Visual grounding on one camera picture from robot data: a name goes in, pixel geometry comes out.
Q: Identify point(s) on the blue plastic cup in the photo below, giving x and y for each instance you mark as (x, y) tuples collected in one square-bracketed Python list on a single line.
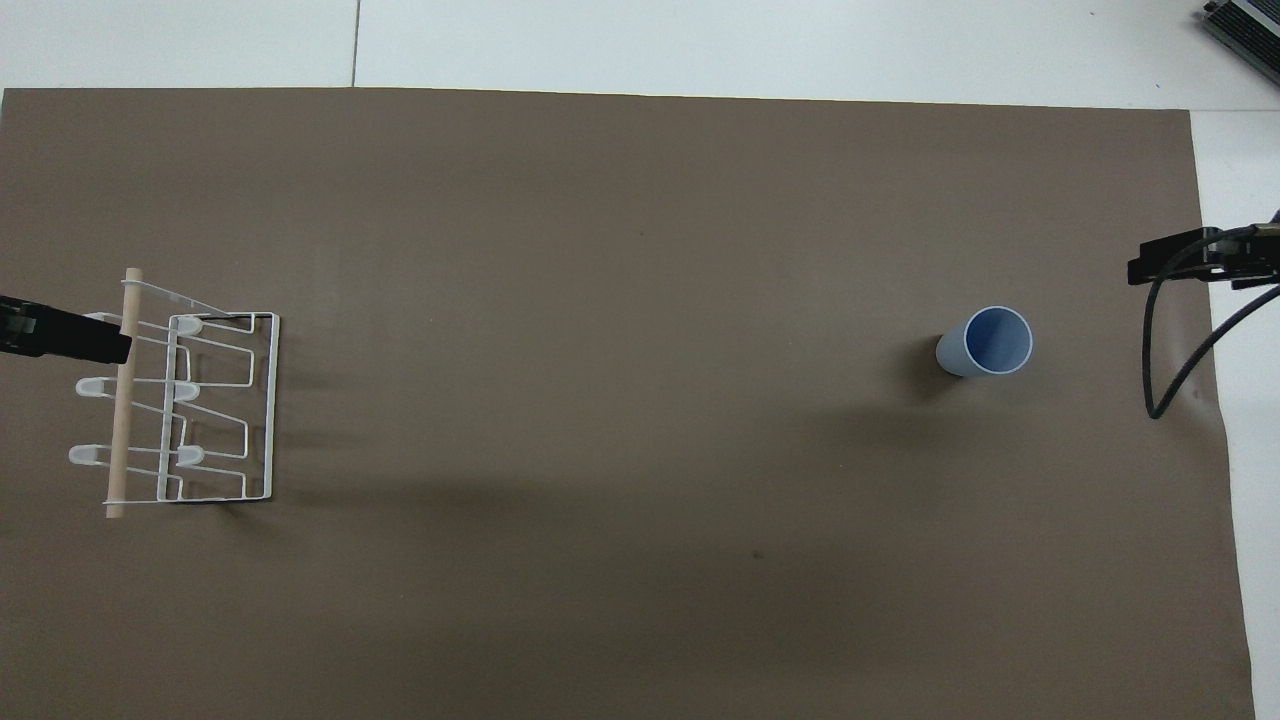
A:
[(995, 340)]

